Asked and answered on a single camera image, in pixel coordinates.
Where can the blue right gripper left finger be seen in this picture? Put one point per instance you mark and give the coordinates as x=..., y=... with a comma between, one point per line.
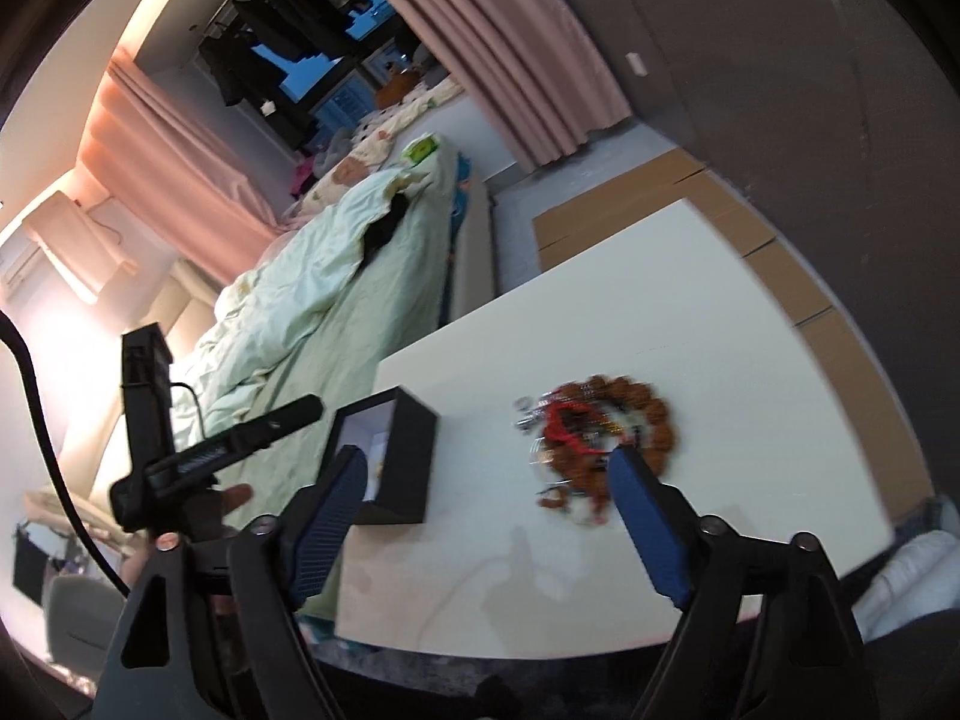
x=318, y=520

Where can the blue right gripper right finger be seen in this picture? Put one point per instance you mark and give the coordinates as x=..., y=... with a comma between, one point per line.
x=656, y=521

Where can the brown bead necklace jewelry pile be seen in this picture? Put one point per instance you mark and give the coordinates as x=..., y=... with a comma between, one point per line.
x=574, y=428

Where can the black jewelry box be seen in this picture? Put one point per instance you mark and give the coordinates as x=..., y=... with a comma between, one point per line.
x=396, y=433

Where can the person's left hand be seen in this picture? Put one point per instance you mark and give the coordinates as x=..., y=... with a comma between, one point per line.
x=208, y=523

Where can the beige padded headboard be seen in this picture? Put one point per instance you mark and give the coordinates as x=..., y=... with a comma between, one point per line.
x=183, y=308

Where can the light green duvet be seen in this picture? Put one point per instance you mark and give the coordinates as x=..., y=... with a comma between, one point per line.
x=262, y=315

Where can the bed with green sheet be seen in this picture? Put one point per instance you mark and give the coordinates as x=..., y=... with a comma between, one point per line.
x=396, y=301

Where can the black garment on bed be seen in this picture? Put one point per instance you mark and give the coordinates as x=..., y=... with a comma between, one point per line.
x=381, y=231

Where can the flattened cardboard on floor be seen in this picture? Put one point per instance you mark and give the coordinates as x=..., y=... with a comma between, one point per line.
x=869, y=401

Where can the pink left curtain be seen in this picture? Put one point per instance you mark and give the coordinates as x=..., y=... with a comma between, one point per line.
x=175, y=174

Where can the pink curtain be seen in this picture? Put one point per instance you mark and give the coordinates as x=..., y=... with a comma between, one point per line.
x=529, y=65
x=175, y=174

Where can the patterned window seat cushion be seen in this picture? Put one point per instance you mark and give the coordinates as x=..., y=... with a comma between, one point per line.
x=353, y=156

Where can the hanging dark clothes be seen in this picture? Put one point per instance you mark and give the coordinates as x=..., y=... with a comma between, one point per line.
x=254, y=48

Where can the pink right curtain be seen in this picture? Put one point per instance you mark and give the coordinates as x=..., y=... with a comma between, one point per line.
x=529, y=65

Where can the white wall socket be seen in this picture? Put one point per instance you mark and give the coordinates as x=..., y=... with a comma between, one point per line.
x=637, y=64

